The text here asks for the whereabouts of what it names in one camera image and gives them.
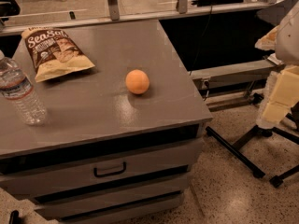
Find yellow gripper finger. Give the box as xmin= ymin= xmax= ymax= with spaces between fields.
xmin=255 ymin=26 xmax=278 ymax=50
xmin=261 ymin=65 xmax=299 ymax=125

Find orange fruit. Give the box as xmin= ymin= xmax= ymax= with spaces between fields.
xmin=125 ymin=69 xmax=150 ymax=94

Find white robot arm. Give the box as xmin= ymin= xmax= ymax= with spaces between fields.
xmin=255 ymin=2 xmax=299 ymax=129

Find clear plastic water bottle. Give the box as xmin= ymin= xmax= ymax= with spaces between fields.
xmin=0 ymin=50 xmax=47 ymax=125

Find black metal stand legs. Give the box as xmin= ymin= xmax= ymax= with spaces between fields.
xmin=198 ymin=93 xmax=299 ymax=190

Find grey drawer cabinet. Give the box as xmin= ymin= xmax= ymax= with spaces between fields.
xmin=0 ymin=21 xmax=211 ymax=224

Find sea salt chips bag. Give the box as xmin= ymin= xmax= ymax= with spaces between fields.
xmin=21 ymin=27 xmax=94 ymax=82

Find black object bottom left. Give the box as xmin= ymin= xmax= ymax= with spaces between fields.
xmin=8 ymin=210 xmax=20 ymax=224

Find metal railing frame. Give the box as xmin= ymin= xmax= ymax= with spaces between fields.
xmin=0 ymin=0 xmax=284 ymax=35

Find black drawer handle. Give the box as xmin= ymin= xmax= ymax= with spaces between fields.
xmin=93 ymin=161 xmax=127 ymax=178

